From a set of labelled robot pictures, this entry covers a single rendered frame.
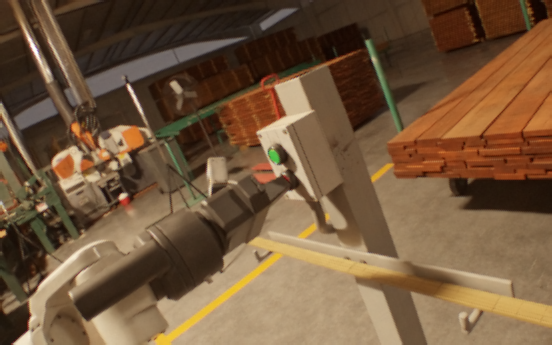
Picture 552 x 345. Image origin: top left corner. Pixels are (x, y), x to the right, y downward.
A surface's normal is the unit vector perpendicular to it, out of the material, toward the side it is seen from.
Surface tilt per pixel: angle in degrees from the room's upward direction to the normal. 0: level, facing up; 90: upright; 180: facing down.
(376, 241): 90
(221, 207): 51
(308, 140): 90
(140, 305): 59
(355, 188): 90
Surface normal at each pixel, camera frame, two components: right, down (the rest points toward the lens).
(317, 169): 0.55, -0.03
